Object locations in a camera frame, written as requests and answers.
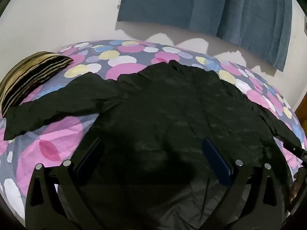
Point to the blue curtain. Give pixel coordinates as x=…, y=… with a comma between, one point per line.
x=191, y=4

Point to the wooden door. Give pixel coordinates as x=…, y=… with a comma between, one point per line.
x=302, y=115

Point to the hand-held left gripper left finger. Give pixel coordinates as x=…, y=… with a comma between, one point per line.
x=89, y=153

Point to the striped brown pillow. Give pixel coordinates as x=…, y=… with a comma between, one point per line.
x=31, y=76

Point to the black puffer jacket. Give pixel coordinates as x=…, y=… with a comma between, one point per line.
x=156, y=115

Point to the polka-dot bed sheet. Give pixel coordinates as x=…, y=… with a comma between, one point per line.
x=129, y=69

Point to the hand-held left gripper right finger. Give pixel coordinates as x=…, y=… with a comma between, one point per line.
x=217, y=159

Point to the person's right hand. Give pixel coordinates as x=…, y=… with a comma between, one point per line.
x=294, y=186

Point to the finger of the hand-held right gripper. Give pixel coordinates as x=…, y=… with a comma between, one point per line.
x=300, y=152

